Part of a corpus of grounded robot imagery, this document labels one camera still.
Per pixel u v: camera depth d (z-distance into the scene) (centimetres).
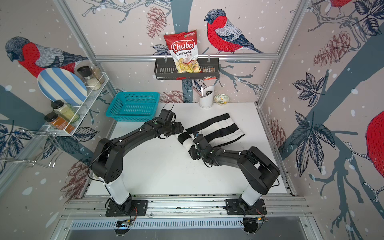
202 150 70
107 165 47
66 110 64
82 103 72
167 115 73
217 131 101
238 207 71
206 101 111
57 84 70
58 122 61
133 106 122
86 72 80
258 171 45
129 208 68
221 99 122
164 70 93
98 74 86
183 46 80
